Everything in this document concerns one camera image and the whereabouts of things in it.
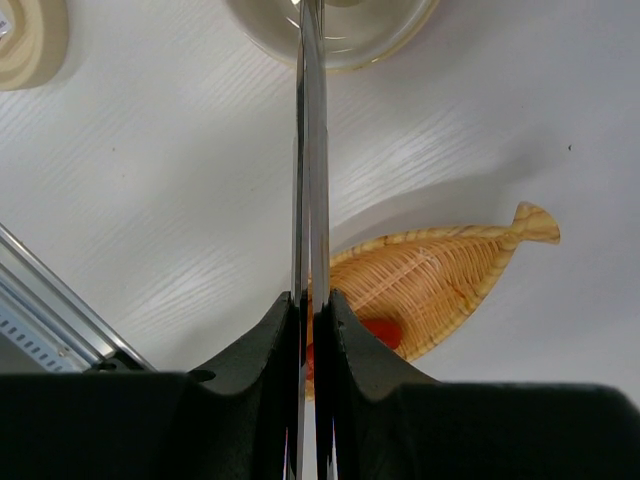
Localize slotted cable duct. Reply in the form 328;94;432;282
1;306;77;373

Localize fish-shaped woven basket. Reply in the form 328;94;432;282
329;202;561;362

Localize aluminium mounting rail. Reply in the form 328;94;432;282
1;227;154;373

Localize cream lid orange handle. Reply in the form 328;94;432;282
1;0;69;91

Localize pink bowl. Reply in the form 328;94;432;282
225;0;439;72

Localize red sausage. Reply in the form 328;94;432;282
306;319;403;381

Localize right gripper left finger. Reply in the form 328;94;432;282
1;293;297;479

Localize metal tongs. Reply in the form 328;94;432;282
287;1;337;479

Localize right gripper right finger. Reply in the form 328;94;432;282
314;292;639;479

